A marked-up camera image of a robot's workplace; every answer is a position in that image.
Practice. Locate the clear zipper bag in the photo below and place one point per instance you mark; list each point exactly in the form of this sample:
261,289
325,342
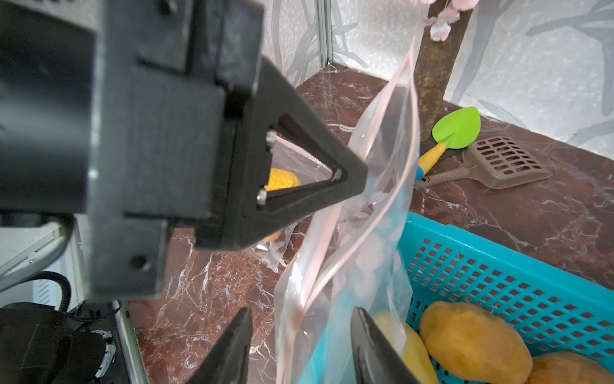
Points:
349,256

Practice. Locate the green-yellow potato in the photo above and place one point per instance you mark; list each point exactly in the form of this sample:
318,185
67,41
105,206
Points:
414,355

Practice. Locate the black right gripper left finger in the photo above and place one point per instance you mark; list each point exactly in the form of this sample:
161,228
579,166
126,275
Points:
228,360

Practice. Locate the yellow wrinkled potato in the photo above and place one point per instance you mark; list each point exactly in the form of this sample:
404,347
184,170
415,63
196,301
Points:
280,179

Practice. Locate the teal plastic basket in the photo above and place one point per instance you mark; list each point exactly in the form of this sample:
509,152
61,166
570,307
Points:
551,309

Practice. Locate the green toy shovel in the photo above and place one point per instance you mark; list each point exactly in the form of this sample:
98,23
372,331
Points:
455,131

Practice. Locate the tan toy rake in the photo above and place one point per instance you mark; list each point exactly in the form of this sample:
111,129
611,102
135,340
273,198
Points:
498,163

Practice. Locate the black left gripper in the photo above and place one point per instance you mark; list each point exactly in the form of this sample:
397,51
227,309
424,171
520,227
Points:
143,125

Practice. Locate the pink cherry blossom tree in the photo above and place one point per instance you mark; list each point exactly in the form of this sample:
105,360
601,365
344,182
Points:
435,62

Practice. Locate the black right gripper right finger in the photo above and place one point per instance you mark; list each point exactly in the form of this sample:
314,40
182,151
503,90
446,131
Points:
374,359

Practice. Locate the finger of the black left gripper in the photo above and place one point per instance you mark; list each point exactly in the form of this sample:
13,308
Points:
274,128

